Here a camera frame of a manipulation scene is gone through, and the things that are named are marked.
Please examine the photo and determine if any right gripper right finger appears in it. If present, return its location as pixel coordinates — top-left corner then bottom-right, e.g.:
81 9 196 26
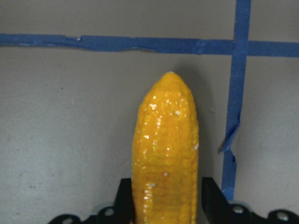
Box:
201 177 299 224

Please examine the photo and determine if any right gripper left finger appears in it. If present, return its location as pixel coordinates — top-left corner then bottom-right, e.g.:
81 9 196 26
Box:
49 178 135 224

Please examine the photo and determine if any yellow corn cob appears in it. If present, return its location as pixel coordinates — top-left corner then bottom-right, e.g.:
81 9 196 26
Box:
132 72 199 224

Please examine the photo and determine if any brown paper table cover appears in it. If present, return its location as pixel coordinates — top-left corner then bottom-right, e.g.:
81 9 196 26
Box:
0 0 299 224

